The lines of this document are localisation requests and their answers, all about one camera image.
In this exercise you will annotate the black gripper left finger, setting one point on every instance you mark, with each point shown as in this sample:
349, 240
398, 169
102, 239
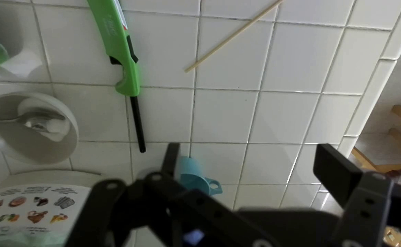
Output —
170, 159

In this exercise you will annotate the metal spoon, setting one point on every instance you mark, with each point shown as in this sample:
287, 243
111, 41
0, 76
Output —
8, 120

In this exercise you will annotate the blue cup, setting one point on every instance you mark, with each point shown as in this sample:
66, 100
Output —
194, 176

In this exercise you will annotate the green stick lighter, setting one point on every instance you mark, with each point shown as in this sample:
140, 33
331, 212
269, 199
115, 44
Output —
118, 41

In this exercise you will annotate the white rice cooker green lid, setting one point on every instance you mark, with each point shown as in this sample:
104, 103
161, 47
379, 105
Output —
30, 210

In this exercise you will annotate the wooden chopstick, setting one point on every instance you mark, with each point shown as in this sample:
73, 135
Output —
232, 36

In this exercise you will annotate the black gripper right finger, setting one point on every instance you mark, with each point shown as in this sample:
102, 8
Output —
335, 172

